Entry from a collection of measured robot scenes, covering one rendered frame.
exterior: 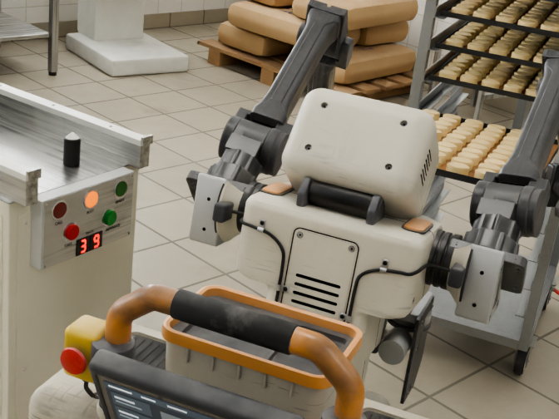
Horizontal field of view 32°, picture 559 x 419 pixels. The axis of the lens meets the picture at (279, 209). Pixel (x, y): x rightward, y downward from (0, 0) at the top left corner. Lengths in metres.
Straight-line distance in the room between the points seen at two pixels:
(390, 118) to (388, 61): 4.26
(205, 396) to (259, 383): 0.15
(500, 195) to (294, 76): 0.45
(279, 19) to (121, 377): 4.58
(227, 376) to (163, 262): 2.27
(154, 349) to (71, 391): 0.16
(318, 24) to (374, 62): 3.73
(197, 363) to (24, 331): 0.75
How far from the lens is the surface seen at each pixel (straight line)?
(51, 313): 1.97
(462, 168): 2.19
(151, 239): 3.63
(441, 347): 3.19
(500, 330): 3.05
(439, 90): 3.07
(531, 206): 1.54
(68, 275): 1.96
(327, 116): 1.47
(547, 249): 2.89
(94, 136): 2.03
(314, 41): 1.84
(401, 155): 1.42
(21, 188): 1.77
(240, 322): 1.12
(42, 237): 1.83
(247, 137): 1.63
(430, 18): 2.78
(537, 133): 1.67
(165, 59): 5.71
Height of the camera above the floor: 1.55
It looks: 23 degrees down
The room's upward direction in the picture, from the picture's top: 7 degrees clockwise
